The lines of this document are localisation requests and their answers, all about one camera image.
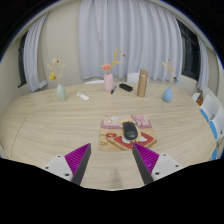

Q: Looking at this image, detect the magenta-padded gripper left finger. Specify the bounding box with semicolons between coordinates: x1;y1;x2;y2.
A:
41;143;93;186

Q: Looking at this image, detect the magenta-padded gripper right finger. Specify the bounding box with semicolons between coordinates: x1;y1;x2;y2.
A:
132;142;184;185

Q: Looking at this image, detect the black computer mouse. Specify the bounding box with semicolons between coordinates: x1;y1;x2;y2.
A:
122;121;139;141

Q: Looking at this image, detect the cartoon print mouse pad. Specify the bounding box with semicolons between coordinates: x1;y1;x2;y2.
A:
98;114;158;152

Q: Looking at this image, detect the white remote control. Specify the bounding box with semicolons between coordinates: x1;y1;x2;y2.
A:
76;92;91;101

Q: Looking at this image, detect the blue vase with dried flowers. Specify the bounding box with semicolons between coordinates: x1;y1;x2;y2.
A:
161;58;180;103

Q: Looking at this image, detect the green vase with yellow flowers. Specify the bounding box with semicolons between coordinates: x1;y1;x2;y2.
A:
46;58;68;102

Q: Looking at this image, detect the tan insulated bottle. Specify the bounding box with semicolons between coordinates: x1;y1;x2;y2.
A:
136;68;150;98

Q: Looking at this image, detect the small black case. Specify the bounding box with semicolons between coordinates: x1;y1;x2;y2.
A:
118;82;134;93

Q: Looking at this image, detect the white chair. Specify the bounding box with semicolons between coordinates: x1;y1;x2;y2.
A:
126;72;141;84
83;79;105;85

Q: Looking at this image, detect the pink vase with flowers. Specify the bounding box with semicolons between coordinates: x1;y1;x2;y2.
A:
100;48;127;93

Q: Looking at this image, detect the narrow white curtain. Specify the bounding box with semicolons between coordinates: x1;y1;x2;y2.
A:
23;13;50;93
196;36;210;91

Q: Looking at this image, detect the dark window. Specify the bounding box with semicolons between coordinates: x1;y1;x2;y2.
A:
176;19;201;81
17;31;29;88

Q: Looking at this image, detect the wide white curtain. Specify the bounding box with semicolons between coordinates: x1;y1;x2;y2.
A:
78;0;184;83

